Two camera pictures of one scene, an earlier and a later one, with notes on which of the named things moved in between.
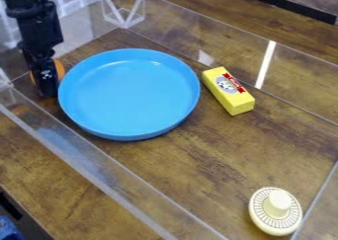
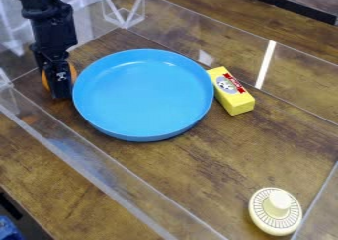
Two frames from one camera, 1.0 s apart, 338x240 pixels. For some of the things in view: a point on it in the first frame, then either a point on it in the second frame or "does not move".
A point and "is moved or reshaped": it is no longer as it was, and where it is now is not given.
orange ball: x=58 y=71 is moved or reshaped
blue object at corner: x=9 y=231 does not move
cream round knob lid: x=276 y=210 does not move
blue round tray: x=128 y=94 is moved or reshaped
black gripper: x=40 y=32 → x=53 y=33
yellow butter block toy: x=233 y=97 does not move
